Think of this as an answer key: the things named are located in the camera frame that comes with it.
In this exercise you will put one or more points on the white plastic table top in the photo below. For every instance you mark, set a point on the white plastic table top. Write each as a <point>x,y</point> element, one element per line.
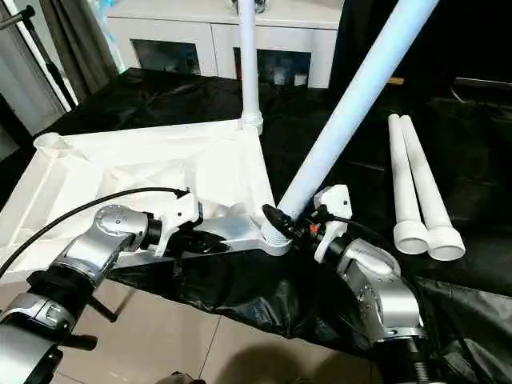
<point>120,160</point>

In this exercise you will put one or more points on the white plastic table leg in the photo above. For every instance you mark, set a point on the white plastic table leg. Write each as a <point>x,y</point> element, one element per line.
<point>352,100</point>
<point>404,180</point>
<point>250,60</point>
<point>428,192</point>

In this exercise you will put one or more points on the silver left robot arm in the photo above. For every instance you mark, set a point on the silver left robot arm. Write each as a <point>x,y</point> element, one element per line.
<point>100,240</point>

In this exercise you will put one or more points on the black mat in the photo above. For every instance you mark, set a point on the black mat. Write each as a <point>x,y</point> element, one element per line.
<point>280,296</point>

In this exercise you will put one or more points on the dark brown rounded object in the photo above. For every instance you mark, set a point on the dark brown rounded object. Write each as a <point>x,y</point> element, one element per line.
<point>180,378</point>

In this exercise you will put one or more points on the white cup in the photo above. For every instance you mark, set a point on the white cup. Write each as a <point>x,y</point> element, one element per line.
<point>299,79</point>
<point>281,78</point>

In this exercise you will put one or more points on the small tan tag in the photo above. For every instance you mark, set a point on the small tan tag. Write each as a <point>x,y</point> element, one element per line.
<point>397,81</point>

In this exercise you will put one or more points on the white cabinet with glass doors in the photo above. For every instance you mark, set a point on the white cabinet with glass doors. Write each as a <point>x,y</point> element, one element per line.
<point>180,24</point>

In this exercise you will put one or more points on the grey speckled ornament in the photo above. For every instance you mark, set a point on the grey speckled ornament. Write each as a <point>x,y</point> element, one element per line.
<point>262,4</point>

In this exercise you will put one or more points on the grey curtain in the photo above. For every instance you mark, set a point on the grey curtain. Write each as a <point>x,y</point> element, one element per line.
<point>80,44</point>

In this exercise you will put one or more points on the long black bar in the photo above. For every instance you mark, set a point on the long black bar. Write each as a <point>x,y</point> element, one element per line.
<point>484,82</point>

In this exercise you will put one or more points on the black and white stand pole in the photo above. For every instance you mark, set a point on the black and white stand pole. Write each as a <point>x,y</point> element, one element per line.
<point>44,56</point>

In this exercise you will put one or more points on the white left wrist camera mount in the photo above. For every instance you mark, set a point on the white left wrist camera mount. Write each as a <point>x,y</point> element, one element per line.
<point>180,216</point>

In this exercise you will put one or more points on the black folding table frame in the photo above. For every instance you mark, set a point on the black folding table frame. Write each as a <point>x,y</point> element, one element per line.
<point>108,308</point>

